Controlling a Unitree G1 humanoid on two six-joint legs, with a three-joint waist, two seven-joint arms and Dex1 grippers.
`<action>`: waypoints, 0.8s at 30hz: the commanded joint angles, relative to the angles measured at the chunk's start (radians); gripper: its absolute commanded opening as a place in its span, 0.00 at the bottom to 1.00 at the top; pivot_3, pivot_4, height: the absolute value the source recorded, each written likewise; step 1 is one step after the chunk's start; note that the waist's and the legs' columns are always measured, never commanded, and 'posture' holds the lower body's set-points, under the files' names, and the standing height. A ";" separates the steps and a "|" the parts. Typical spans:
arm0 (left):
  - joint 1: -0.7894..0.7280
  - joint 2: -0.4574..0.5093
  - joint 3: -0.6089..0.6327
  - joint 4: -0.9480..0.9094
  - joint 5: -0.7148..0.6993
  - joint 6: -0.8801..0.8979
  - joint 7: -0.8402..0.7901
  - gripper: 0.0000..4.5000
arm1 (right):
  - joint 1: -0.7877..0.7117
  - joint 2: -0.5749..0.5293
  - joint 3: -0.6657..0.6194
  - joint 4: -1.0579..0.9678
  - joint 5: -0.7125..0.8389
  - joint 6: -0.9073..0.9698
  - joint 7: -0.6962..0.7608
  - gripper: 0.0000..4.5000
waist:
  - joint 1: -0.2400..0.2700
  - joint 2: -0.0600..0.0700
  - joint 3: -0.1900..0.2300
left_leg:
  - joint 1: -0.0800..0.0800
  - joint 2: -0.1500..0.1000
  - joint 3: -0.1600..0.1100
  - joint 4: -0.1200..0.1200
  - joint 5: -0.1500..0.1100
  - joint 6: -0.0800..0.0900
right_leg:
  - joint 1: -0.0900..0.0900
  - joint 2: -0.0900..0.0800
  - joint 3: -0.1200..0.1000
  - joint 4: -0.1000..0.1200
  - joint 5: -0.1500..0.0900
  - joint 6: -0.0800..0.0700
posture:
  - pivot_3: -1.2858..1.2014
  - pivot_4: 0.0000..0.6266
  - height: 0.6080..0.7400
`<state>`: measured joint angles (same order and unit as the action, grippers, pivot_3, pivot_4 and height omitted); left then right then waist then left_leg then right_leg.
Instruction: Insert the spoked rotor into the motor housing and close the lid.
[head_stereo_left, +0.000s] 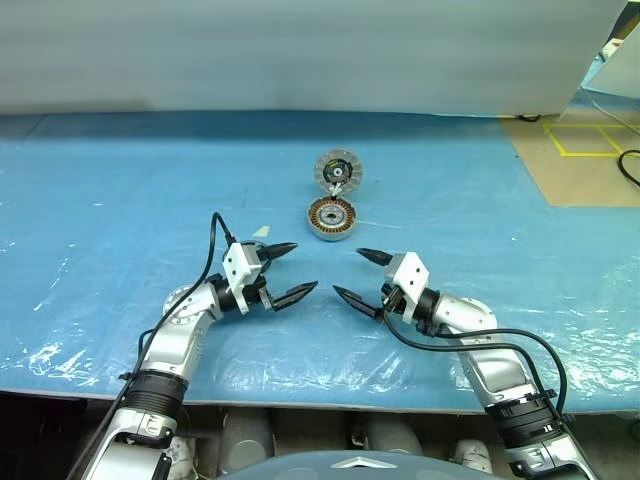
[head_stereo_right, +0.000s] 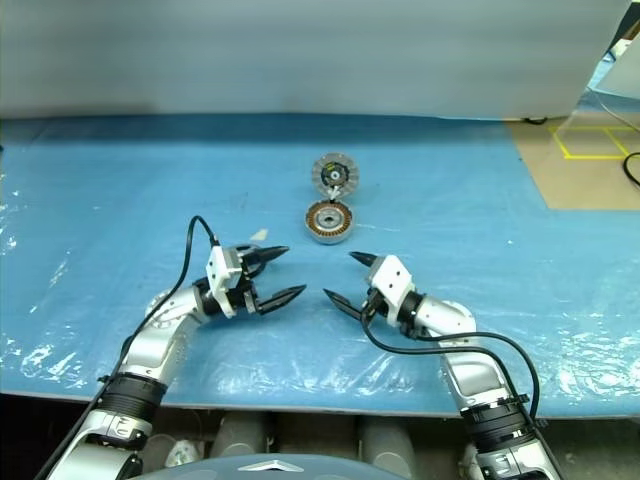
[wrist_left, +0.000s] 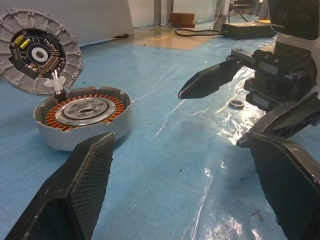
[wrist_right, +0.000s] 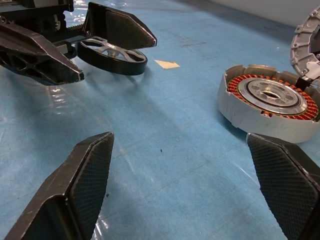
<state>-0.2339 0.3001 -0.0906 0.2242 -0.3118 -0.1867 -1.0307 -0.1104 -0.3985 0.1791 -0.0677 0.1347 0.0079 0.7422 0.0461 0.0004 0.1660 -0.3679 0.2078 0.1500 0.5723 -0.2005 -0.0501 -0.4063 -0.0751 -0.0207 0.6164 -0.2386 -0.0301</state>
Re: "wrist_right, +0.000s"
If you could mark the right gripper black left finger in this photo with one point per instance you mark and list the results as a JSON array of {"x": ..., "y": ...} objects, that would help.
[{"x": 75, "y": 195}]

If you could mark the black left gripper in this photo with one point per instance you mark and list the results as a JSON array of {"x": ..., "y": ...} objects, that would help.
[{"x": 42, "y": 17}]

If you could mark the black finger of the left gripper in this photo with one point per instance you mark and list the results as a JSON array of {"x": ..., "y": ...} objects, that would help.
[{"x": 122, "y": 30}]

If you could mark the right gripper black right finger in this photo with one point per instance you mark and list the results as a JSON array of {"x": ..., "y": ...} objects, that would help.
[{"x": 287, "y": 185}]

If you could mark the silver motor rotor disc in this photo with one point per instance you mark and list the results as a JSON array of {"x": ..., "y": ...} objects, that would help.
[{"x": 300, "y": 45}]

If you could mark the tan tape piece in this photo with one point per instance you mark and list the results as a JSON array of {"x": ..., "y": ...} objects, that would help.
[{"x": 166, "y": 64}]

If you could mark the silver stator housing copper windings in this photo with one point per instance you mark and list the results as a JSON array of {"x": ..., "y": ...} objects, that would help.
[{"x": 250, "y": 122}]

